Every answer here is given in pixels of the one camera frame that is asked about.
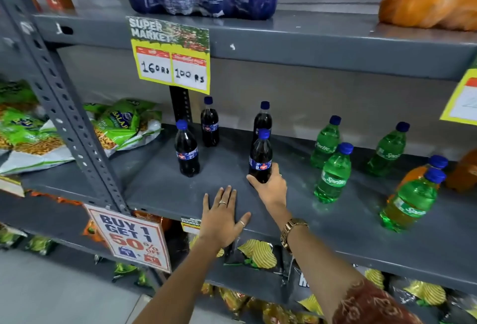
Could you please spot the person's left little finger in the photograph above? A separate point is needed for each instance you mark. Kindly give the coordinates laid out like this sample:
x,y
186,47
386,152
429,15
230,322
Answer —
x,y
206,206

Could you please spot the orange snack packet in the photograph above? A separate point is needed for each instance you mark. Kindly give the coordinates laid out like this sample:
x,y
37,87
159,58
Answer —
x,y
93,232
56,197

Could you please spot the person's left middle finger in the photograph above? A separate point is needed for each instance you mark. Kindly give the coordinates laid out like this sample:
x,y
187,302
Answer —
x,y
225,200

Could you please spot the person's left thumb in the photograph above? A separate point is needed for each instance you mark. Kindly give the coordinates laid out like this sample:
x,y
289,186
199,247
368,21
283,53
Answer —
x,y
243,223

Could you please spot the grey metal shelf rack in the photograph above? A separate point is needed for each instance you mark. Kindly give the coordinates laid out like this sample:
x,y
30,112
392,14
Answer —
x,y
231,174

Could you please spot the person's right forearm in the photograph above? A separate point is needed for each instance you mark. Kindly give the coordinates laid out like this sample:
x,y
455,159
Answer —
x,y
320,264

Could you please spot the small yellow shelf label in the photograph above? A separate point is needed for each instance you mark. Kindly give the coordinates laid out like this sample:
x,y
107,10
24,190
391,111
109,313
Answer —
x,y
190,225

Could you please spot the gold wristwatch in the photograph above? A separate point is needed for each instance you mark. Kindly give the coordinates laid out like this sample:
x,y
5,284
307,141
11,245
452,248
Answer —
x,y
291,228

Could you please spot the green soda bottle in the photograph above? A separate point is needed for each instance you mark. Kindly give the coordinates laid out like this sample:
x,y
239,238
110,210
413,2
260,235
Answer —
x,y
410,202
325,144
333,176
387,150

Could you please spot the person's right thumb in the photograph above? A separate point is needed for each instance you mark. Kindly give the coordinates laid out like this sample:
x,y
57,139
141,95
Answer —
x,y
253,181

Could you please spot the pile of yellow snack packets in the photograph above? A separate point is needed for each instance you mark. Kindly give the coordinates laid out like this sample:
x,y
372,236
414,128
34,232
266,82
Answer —
x,y
238,299

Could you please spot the person's left forearm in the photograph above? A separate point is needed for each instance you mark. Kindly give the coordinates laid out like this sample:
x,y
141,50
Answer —
x,y
179,286

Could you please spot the yellow and green price sign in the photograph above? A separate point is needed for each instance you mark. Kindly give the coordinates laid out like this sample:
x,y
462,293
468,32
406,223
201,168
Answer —
x,y
171,59

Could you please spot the black chip packet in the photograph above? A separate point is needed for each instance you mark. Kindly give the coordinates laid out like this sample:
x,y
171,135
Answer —
x,y
257,254
303,286
464,307
374,278
421,292

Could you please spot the cola bottle with blue cap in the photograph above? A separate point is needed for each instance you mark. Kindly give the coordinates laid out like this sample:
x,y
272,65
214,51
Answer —
x,y
262,120
261,159
210,126
187,152

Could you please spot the person's right hand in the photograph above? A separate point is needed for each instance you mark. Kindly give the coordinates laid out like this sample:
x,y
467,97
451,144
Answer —
x,y
274,193

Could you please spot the orange soda bottle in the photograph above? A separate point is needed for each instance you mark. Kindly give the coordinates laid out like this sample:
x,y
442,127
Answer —
x,y
421,171
464,172

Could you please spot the green and white snack packet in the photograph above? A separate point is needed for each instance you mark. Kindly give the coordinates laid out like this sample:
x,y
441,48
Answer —
x,y
33,161

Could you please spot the patterned rust sleeve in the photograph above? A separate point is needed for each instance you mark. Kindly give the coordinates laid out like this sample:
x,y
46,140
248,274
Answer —
x,y
372,305

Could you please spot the small green packet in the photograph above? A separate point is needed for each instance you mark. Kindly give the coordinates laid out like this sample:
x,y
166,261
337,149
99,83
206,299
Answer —
x,y
41,244
9,236
128,271

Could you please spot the white and red offer sign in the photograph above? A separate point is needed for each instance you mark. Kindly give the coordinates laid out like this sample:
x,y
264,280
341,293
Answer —
x,y
128,238

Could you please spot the person's left hand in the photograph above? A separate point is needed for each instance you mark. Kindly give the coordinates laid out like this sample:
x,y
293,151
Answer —
x,y
220,223

